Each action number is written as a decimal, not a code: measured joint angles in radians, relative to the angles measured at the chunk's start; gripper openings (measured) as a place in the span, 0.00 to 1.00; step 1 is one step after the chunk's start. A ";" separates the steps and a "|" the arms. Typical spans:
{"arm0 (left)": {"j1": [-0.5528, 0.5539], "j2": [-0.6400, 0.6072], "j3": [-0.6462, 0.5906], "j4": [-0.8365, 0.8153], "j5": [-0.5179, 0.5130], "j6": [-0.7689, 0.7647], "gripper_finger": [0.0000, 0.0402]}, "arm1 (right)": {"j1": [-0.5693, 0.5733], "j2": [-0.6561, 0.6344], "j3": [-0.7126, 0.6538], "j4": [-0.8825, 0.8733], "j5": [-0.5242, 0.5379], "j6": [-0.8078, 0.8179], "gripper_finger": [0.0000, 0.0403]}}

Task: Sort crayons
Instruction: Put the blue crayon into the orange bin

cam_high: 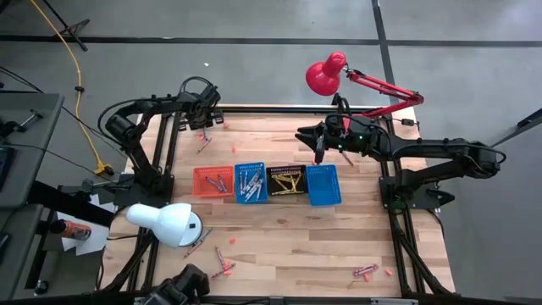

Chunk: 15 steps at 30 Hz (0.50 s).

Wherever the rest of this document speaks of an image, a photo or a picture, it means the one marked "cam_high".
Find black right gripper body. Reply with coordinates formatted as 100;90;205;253
322;114;370;154

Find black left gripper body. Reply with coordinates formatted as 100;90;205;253
180;95;224;130

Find black plastic basket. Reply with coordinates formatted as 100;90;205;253
265;164;309;197

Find blue plastic basket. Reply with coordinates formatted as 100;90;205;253
234;162;269;205
305;164;343;208

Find red desk lamp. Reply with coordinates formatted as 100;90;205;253
305;51;425;128

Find orange plastic basket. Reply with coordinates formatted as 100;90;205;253
192;165;235;199

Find blue-green crayon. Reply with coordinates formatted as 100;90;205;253
192;228;213;248

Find white desk lamp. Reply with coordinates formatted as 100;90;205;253
125;202;203;249

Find black metal beam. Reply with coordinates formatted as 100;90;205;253
28;180;116;229

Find white paper sheets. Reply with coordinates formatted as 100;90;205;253
56;192;119;257

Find black tripod stand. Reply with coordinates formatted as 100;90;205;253
41;0;91;53

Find orange spray can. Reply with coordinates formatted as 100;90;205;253
49;219;93;241

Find black device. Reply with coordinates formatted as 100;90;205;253
139;263;212;305

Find grey side table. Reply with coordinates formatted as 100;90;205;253
0;92;65;208

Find black clamp tool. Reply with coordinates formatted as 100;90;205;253
0;108;44;137

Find black metal pole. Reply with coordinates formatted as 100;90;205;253
482;108;542;154

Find grey bench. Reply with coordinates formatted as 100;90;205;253
0;202;46;300

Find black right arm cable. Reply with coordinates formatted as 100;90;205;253
325;93;395;136

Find black metal table frame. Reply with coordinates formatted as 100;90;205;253
99;95;456;297

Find yellow extension cable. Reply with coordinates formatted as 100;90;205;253
29;0;114;177

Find black floor cable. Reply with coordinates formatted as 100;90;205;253
0;65;130;160

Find silver metal bracket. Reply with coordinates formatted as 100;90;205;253
371;297;419;305

